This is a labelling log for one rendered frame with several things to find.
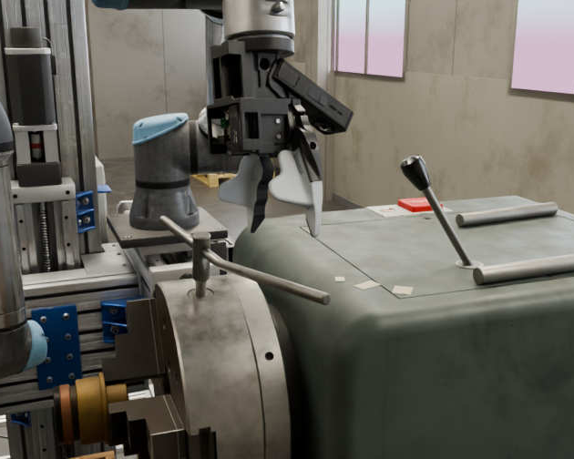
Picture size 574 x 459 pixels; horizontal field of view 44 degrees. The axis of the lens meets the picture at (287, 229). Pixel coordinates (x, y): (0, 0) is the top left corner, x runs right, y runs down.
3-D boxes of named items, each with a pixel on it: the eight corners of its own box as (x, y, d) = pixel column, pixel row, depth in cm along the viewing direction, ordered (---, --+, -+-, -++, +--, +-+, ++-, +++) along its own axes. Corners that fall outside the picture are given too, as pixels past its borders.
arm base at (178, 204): (124, 217, 158) (121, 173, 156) (189, 211, 164) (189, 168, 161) (136, 233, 145) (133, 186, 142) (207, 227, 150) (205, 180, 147)
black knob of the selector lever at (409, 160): (421, 187, 95) (423, 151, 94) (434, 191, 92) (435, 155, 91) (394, 188, 94) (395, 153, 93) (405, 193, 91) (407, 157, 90)
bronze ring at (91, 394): (121, 357, 97) (51, 367, 94) (129, 388, 88) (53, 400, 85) (126, 418, 99) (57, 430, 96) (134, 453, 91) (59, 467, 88)
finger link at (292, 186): (276, 241, 69) (248, 161, 72) (323, 236, 73) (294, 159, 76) (292, 227, 67) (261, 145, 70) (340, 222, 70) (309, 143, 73)
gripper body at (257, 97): (208, 160, 76) (200, 46, 75) (274, 158, 81) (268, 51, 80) (245, 157, 70) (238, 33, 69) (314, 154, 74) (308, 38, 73)
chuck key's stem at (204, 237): (189, 311, 91) (189, 232, 86) (203, 307, 93) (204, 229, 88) (197, 320, 90) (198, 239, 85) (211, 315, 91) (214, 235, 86)
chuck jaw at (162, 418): (192, 385, 93) (212, 424, 82) (194, 421, 94) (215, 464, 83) (107, 399, 89) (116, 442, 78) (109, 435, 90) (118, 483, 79)
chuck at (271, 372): (226, 402, 119) (230, 235, 106) (284, 554, 92) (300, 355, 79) (206, 406, 118) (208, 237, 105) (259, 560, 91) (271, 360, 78)
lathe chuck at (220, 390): (206, 406, 118) (208, 237, 105) (259, 560, 91) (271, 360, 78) (151, 415, 115) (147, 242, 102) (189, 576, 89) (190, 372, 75)
